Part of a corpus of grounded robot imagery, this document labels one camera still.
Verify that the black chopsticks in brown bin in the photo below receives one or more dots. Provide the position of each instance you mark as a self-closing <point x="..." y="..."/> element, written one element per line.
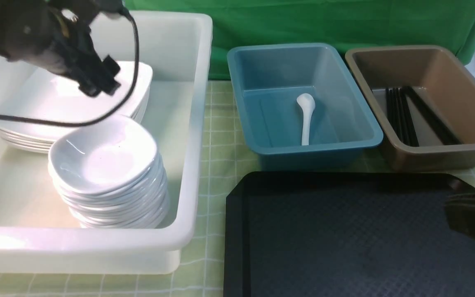
<point x="400" y="117"/>

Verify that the green checked tablecloth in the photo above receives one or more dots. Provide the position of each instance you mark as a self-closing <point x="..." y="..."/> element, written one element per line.
<point x="225" y="160"/>

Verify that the white ceramic soup spoon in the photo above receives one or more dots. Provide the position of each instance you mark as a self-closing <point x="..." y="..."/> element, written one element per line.
<point x="307" y="105"/>

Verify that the small white sauce dish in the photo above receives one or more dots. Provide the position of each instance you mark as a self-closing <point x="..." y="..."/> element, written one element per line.
<point x="102" y="157"/>

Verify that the large white plastic tub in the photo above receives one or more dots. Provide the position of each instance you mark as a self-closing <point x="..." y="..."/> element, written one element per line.
<point x="38" y="235"/>

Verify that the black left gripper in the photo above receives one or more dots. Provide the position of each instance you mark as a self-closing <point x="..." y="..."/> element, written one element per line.
<point x="71" y="53"/>

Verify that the black serving tray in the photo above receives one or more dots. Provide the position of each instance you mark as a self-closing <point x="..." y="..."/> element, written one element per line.
<point x="318" y="234"/>

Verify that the white square rice plate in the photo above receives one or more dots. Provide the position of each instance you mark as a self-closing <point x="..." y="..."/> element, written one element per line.
<point x="50" y="97"/>

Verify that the stack of white small bowls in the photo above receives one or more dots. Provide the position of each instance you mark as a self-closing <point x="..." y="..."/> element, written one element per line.
<point x="144" y="204"/>

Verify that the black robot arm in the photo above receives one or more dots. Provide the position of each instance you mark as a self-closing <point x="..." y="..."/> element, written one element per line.
<point x="25" y="34"/>

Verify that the brown plastic bin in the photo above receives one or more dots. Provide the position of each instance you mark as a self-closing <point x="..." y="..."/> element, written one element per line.
<point x="441" y="81"/>

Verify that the blue plastic bin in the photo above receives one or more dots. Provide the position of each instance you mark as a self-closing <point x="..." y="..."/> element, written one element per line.
<point x="267" y="79"/>

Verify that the green backdrop cloth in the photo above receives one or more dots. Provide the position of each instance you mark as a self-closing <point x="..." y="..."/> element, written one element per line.
<point x="344" y="24"/>

